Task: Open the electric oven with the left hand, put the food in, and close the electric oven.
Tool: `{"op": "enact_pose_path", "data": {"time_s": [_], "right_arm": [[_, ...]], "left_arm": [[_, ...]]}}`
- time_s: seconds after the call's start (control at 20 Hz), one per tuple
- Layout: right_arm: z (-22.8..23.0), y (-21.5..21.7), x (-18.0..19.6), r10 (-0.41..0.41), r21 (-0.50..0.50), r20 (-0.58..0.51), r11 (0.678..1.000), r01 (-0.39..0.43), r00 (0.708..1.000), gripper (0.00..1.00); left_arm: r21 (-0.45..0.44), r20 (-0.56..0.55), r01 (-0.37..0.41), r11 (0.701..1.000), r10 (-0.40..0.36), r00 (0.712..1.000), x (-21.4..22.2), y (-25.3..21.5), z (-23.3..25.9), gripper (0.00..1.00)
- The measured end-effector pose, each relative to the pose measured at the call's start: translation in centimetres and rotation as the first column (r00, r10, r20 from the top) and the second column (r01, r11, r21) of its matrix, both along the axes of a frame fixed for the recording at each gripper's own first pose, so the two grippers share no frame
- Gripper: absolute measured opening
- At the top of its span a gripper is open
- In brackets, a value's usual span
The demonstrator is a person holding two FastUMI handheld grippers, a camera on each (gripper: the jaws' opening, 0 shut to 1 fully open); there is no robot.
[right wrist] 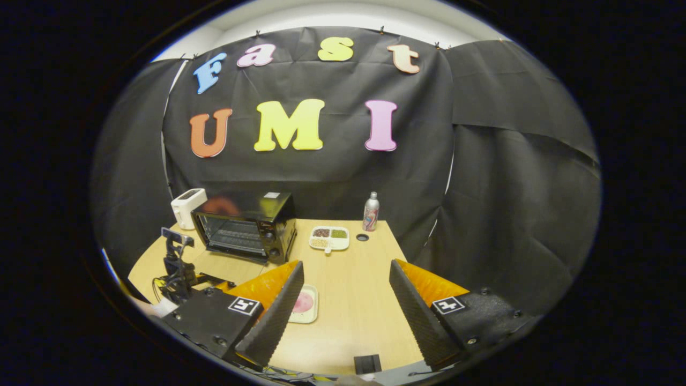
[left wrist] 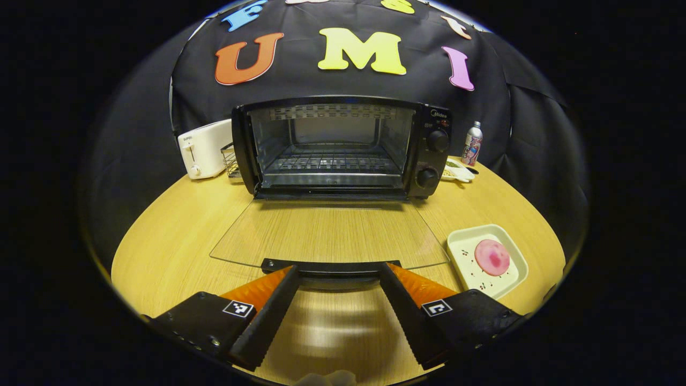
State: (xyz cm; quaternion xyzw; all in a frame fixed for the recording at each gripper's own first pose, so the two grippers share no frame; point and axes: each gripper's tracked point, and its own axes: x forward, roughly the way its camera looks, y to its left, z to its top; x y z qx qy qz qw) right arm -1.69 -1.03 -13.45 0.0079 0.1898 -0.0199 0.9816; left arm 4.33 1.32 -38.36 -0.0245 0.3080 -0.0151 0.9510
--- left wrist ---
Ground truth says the black electric oven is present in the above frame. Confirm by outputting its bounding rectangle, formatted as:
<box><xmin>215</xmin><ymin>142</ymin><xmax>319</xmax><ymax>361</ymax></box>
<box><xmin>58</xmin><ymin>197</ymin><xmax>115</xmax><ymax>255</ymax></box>
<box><xmin>210</xmin><ymin>95</ymin><xmax>452</xmax><ymax>280</ymax></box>

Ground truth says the silver spray bottle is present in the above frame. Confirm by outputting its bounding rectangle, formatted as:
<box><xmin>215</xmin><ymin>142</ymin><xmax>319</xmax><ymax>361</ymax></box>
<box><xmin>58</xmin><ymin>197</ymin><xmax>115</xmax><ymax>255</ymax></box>
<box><xmin>461</xmin><ymin>121</ymin><xmax>483</xmax><ymax>167</ymax></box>

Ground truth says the white toaster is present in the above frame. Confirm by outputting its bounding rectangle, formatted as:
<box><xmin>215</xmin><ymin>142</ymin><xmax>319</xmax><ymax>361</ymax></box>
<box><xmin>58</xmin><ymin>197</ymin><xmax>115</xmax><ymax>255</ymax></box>
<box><xmin>177</xmin><ymin>118</ymin><xmax>234</xmax><ymax>180</ymax></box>

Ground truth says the metal wire basket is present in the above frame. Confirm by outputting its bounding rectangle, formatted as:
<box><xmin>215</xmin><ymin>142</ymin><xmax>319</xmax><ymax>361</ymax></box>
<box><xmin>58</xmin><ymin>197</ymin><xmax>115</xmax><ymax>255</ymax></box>
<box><xmin>221</xmin><ymin>142</ymin><xmax>242</xmax><ymax>179</ymax></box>

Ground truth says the white divided snack dish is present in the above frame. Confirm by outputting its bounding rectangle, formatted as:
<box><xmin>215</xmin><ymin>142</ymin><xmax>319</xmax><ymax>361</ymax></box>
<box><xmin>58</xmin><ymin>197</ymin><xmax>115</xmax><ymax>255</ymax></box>
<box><xmin>441</xmin><ymin>158</ymin><xmax>476</xmax><ymax>183</ymax></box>

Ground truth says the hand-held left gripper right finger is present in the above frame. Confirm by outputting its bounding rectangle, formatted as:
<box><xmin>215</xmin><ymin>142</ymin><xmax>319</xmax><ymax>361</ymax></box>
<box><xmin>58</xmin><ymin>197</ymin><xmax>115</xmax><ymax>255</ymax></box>
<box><xmin>378</xmin><ymin>262</ymin><xmax>528</xmax><ymax>371</ymax></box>

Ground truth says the white rectangular plate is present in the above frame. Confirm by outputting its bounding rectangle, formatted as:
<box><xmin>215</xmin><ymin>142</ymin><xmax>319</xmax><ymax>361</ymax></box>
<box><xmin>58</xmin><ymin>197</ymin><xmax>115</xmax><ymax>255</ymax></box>
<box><xmin>446</xmin><ymin>224</ymin><xmax>530</xmax><ymax>300</ymax></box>

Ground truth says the pink round cake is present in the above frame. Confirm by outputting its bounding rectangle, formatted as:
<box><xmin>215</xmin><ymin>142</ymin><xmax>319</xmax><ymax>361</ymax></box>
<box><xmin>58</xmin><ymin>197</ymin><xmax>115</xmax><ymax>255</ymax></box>
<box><xmin>474</xmin><ymin>239</ymin><xmax>511</xmax><ymax>277</ymax></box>

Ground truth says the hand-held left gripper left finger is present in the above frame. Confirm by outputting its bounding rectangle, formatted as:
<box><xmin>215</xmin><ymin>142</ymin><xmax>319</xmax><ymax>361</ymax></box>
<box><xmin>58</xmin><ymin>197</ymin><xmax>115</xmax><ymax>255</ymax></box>
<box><xmin>142</xmin><ymin>264</ymin><xmax>301</xmax><ymax>372</ymax></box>

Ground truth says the black backdrop cloth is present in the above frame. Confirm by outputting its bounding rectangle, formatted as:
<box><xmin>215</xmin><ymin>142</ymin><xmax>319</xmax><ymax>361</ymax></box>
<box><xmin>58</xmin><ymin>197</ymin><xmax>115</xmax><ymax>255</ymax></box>
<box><xmin>86</xmin><ymin>0</ymin><xmax>590</xmax><ymax>269</ymax></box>

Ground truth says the metal oven rack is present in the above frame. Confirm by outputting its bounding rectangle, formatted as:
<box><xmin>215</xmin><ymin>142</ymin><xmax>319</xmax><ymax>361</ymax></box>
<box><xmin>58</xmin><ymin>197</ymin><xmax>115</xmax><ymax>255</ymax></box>
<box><xmin>265</xmin><ymin>153</ymin><xmax>402</xmax><ymax>175</ymax></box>

